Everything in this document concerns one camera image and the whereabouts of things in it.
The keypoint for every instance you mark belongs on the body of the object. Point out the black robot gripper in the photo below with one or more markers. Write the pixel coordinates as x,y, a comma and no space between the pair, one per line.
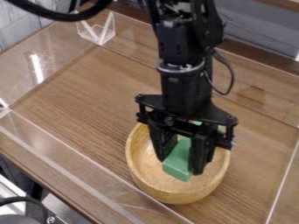
171,111

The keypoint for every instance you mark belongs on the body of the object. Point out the green rectangular block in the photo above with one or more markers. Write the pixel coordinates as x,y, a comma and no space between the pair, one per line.
176,163

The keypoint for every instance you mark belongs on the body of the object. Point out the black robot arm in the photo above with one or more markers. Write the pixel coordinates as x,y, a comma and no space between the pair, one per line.
188,30

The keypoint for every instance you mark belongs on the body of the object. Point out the brown wooden bowl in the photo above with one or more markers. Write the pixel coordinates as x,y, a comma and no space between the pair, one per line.
155,182

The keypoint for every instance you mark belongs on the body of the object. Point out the clear acrylic tray walls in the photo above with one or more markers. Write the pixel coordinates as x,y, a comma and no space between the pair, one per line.
83,127

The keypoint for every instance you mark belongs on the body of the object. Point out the clear acrylic corner bracket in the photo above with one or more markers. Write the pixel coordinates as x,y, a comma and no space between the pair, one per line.
99,34

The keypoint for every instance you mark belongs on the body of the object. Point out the black metal bracket with screw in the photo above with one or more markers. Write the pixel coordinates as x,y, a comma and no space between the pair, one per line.
54,217

